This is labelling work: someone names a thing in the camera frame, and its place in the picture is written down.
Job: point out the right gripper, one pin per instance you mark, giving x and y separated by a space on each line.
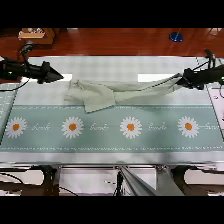
190 80

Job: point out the silver frame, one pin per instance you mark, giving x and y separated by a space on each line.
140 180

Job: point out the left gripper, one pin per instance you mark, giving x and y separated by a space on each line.
49 73

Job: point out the pale green garment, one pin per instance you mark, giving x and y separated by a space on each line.
110 93

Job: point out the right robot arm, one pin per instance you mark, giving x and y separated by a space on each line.
213 74

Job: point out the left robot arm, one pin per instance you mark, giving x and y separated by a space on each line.
13 68

